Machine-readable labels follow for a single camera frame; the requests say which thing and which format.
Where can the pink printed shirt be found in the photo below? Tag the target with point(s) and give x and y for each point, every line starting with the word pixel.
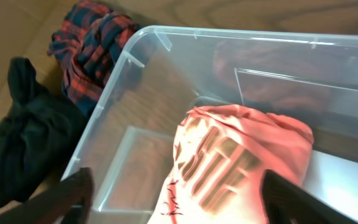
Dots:
pixel 220 155

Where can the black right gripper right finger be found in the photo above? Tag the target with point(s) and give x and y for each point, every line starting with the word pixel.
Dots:
pixel 286 203

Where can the black bundled garment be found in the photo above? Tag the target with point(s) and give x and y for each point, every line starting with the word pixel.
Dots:
pixel 39 133

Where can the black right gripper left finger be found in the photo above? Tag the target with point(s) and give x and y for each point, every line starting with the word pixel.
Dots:
pixel 67 202

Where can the clear plastic storage bin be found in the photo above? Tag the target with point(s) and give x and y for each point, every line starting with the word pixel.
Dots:
pixel 165 71

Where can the red navy plaid shirt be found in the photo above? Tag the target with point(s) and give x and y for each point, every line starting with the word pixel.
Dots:
pixel 87 47

